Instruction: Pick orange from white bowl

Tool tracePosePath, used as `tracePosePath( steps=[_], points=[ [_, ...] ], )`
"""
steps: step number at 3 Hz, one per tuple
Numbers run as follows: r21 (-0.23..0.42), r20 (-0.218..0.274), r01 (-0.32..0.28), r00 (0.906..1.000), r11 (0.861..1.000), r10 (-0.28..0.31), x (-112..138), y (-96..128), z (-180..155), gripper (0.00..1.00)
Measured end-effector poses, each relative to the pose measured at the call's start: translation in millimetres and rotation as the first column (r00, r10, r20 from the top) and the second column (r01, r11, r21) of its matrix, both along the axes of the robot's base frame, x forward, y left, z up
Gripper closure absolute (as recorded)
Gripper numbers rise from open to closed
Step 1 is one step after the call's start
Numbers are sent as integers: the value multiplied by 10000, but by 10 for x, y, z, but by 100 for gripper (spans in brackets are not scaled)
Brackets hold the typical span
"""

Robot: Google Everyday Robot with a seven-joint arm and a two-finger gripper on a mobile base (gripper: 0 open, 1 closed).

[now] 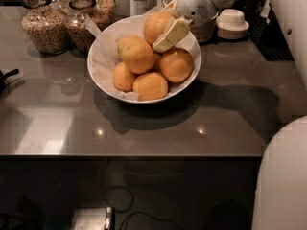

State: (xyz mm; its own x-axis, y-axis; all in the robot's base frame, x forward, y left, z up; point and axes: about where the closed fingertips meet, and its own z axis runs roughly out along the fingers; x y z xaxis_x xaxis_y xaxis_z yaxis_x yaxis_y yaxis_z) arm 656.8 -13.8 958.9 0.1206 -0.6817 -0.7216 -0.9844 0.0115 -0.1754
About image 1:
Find black cable on floor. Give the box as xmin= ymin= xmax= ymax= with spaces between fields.
xmin=104 ymin=163 xmax=183 ymax=230

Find black handle object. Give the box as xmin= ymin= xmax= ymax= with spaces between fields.
xmin=0 ymin=68 xmax=20 ymax=94

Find silver box under table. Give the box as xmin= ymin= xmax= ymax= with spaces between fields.
xmin=70 ymin=207 xmax=114 ymax=230

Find glass cereal jar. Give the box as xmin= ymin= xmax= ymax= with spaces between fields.
xmin=20 ymin=0 xmax=69 ymax=55
xmin=91 ymin=0 xmax=116 ymax=26
xmin=65 ymin=0 xmax=108 ymax=54

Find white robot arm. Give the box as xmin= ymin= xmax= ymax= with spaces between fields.
xmin=156 ymin=39 xmax=307 ymax=230

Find left glass cereal jar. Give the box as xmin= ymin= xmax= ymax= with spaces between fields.
xmin=20 ymin=0 xmax=69 ymax=55

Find white ceramic bowl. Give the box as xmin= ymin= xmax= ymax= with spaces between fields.
xmin=86 ymin=14 xmax=202 ymax=104

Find rear glass cereal jar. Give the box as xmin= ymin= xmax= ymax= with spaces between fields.
xmin=91 ymin=0 xmax=116 ymax=26

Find middle glass cereal jar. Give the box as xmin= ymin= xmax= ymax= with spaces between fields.
xmin=65 ymin=0 xmax=108 ymax=54

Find orange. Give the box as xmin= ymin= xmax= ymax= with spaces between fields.
xmin=143 ymin=11 xmax=173 ymax=45
xmin=117 ymin=35 xmax=155 ymax=74
xmin=133 ymin=72 xmax=168 ymax=101
xmin=112 ymin=62 xmax=136 ymax=92
xmin=160 ymin=48 xmax=195 ymax=83

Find small stack paper bowls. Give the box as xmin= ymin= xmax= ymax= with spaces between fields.
xmin=216 ymin=9 xmax=249 ymax=39

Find black rubber mat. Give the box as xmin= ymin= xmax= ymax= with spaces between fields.
xmin=246 ymin=14 xmax=294 ymax=61

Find stack of paper bowls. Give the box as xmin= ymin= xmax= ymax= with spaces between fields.
xmin=191 ymin=15 xmax=218 ymax=43

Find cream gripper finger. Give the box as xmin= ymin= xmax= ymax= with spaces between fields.
xmin=153 ymin=16 xmax=192 ymax=53
xmin=162 ymin=0 xmax=181 ymax=18

